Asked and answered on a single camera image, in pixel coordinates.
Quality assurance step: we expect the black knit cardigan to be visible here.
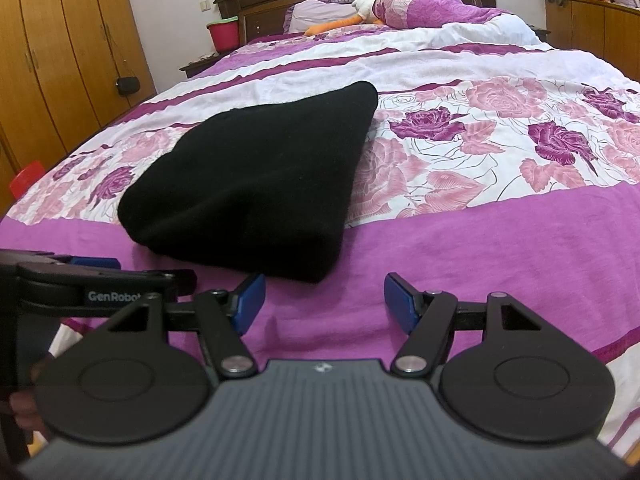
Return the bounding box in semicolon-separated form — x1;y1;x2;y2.
117;81;378;284

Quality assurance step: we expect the rolled floral purple quilt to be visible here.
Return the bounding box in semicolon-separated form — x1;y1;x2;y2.
372;0;531;31

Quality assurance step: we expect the lilac pillow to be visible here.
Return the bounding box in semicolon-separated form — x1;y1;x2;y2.
284;0;362;35

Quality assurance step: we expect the white and orange plush duck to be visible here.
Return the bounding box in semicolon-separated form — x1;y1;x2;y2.
304;0;437;37

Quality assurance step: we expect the light wooden cabinet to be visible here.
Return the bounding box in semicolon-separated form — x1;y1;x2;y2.
545;0;640;83

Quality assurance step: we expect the floral purple bed cover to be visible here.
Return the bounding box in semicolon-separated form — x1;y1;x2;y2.
0;25;640;456

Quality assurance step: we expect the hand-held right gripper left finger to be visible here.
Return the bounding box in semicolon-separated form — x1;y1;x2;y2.
105;273;267;380

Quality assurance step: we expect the dark wooden nightstand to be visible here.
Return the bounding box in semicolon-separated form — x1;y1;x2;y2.
180;52;221;79

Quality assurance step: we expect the red bucket with green rim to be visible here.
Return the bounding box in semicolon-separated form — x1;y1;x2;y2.
206;16;241;53

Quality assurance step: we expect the person's left hand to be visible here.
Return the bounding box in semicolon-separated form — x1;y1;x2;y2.
9;355;53;433

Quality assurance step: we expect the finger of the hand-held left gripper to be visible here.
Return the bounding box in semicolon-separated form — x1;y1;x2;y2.
164;269;198;295
50;255;122;271

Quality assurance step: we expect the light wooden wardrobe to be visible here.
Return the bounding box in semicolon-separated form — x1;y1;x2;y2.
0;0;157;186

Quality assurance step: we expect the red plastic stool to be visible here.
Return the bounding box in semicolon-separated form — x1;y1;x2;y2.
9;160;48;201

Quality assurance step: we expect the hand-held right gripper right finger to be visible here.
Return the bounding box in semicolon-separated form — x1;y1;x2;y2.
384;272;546;377

